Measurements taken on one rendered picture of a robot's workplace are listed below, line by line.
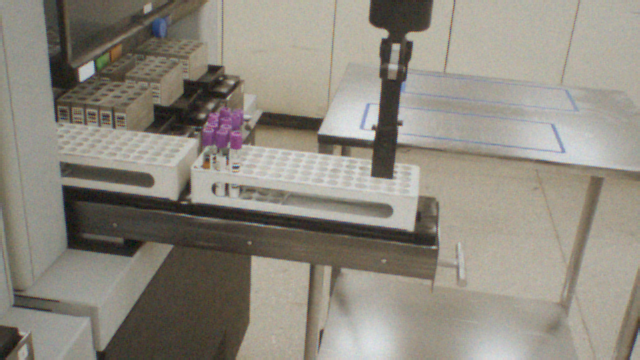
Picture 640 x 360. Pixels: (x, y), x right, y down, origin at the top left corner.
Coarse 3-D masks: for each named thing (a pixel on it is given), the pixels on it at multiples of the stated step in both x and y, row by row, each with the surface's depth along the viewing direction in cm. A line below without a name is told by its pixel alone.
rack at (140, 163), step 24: (72, 144) 97; (96, 144) 97; (120, 144) 99; (144, 144) 98; (168, 144) 100; (192, 144) 100; (72, 168) 103; (96, 168) 104; (120, 168) 94; (144, 168) 93; (168, 168) 93; (144, 192) 95; (168, 192) 94
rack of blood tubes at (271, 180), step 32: (256, 160) 97; (288, 160) 97; (320, 160) 98; (352, 160) 99; (192, 192) 94; (256, 192) 96; (288, 192) 100; (320, 192) 91; (352, 192) 90; (384, 192) 90; (416, 192) 90; (384, 224) 91
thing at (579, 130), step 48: (336, 96) 137; (432, 96) 141; (480, 96) 143; (528, 96) 145; (576, 96) 147; (624, 96) 150; (336, 144) 120; (432, 144) 118; (480, 144) 119; (528, 144) 121; (576, 144) 122; (624, 144) 124; (576, 240) 167; (336, 288) 174; (384, 288) 175; (336, 336) 157; (384, 336) 158; (432, 336) 159; (480, 336) 160; (528, 336) 162; (624, 336) 127
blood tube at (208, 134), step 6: (204, 132) 90; (210, 132) 90; (204, 138) 90; (210, 138) 90; (204, 144) 91; (210, 144) 91; (204, 150) 91; (210, 150) 91; (204, 156) 92; (210, 156) 92; (204, 162) 92; (210, 162) 92; (204, 168) 92; (210, 168) 93
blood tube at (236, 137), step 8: (232, 136) 90; (240, 136) 90; (232, 144) 90; (240, 144) 90; (232, 152) 91; (240, 152) 91; (232, 160) 91; (232, 168) 92; (232, 184) 93; (232, 192) 93
